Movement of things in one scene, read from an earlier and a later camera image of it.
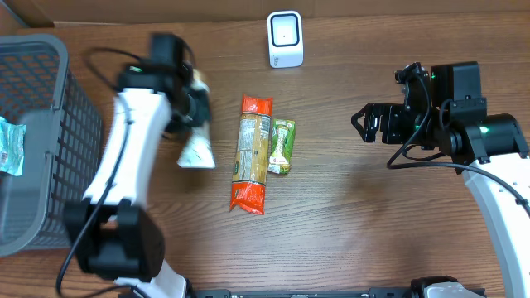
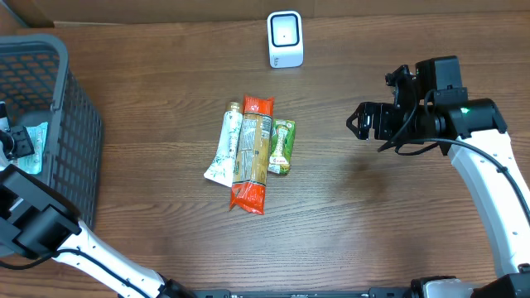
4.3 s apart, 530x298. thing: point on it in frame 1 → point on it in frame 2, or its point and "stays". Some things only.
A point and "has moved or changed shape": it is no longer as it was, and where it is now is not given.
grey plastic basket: (62, 144) stays
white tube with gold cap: (198, 153) → (221, 170)
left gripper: (198, 110) → (21, 141)
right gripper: (383, 122) stays
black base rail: (375, 292) stays
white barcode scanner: (285, 39) stays
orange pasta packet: (251, 161) stays
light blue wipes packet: (12, 147) has moved or changed shape
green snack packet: (281, 139) stays
